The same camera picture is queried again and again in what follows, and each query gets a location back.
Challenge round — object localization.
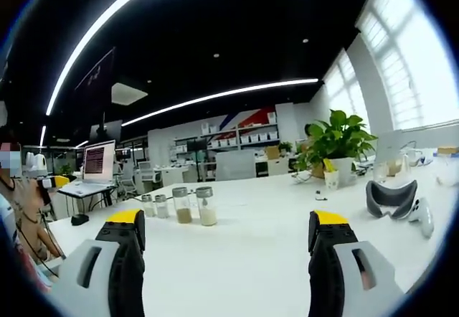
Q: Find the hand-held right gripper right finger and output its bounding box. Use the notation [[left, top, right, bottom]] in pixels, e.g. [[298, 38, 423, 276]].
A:
[[308, 209, 407, 317]]

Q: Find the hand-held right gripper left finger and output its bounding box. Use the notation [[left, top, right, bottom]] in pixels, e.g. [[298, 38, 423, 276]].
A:
[[53, 209, 146, 317]]

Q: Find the small seasoning bottle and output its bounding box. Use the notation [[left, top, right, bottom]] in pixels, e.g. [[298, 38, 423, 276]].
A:
[[141, 194, 156, 219], [154, 194, 171, 219]]

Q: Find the tall seasoning bottle brown powder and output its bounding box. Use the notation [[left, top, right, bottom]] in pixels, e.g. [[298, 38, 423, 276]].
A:
[[171, 186, 194, 224]]

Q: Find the tall seasoning bottle white powder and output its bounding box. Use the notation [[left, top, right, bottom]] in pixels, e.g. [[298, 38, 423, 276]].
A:
[[195, 186, 219, 227]]

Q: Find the open silver laptop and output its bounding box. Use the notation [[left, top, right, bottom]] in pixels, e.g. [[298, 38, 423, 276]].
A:
[[57, 138, 118, 198]]

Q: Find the person's torso in patterned shirt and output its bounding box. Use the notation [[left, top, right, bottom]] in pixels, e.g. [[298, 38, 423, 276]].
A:
[[0, 141, 67, 293]]

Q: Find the black hanging monitor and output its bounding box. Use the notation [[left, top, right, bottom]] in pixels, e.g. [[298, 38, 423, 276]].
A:
[[88, 118, 123, 143]]

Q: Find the office chair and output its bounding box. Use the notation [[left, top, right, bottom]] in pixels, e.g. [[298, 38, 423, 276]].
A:
[[118, 161, 136, 198]]

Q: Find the paper cup with yellow item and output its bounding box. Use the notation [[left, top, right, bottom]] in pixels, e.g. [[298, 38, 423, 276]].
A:
[[322, 158, 341, 191]]

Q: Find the grey headset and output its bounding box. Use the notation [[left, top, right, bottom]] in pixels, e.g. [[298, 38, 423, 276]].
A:
[[365, 179, 419, 221]]

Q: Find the white hand controller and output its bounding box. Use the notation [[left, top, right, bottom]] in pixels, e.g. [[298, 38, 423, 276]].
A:
[[407, 197, 435, 240]]

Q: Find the glass jar with brown contents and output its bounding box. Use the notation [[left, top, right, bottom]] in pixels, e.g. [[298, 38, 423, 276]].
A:
[[386, 153, 410, 178]]

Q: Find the green leafy potted plant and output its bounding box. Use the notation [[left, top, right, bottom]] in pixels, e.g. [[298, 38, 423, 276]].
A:
[[293, 108, 379, 189]]

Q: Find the grey desk partition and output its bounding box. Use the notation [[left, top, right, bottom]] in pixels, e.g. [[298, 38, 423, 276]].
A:
[[214, 149, 257, 182]]

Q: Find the long ceiling light strip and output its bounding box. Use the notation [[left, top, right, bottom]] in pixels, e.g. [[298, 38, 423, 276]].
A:
[[45, 0, 179, 116]]

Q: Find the shelf with white boxes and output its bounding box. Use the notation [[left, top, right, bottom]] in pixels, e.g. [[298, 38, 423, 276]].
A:
[[199, 111, 281, 150]]

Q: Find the short ceiling light strip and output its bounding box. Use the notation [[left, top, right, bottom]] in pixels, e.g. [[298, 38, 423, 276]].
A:
[[120, 77, 320, 128]]

